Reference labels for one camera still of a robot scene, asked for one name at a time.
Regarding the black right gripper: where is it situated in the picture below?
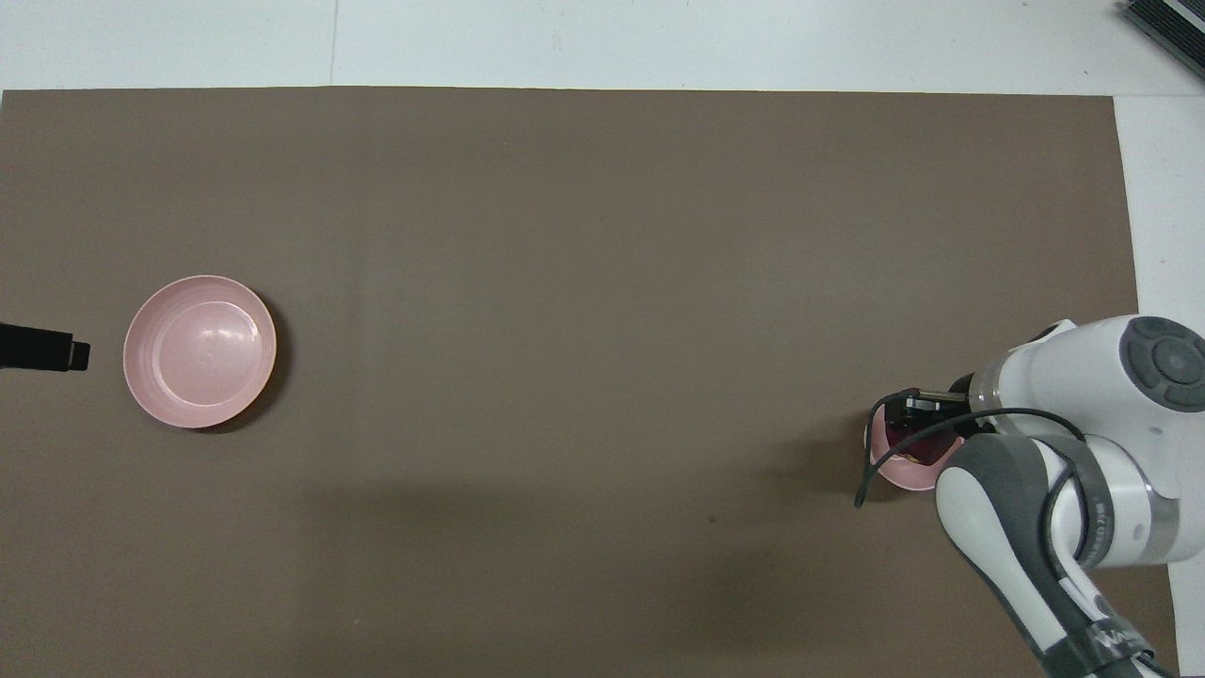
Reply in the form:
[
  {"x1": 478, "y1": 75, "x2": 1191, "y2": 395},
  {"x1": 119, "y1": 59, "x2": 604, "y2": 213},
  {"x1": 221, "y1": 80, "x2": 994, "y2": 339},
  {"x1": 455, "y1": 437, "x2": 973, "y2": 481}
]
[{"x1": 889, "y1": 372, "x2": 979, "y2": 454}]

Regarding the pink bowl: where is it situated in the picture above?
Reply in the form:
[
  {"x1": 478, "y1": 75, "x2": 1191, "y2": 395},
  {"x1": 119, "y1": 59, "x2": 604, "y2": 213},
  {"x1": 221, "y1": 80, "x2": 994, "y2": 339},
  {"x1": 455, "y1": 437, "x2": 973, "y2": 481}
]
[{"x1": 864, "y1": 403, "x2": 967, "y2": 492}]

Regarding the pink round plate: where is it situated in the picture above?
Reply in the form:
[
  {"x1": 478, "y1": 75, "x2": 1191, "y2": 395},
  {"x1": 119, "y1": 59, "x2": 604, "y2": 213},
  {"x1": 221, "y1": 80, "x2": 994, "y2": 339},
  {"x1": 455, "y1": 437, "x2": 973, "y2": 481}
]
[{"x1": 122, "y1": 274, "x2": 278, "y2": 429}]

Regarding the brown table mat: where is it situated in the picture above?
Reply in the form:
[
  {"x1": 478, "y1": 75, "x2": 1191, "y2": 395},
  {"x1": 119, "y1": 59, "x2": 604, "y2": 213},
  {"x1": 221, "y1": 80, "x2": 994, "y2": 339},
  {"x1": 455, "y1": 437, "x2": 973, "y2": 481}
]
[{"x1": 0, "y1": 87, "x2": 1181, "y2": 678}]

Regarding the dark ribbed device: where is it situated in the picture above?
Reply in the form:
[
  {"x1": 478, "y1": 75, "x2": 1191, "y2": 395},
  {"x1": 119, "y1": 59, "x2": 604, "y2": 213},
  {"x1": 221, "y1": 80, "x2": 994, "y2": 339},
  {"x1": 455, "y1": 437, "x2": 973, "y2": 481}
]
[{"x1": 1117, "y1": 0, "x2": 1205, "y2": 82}]

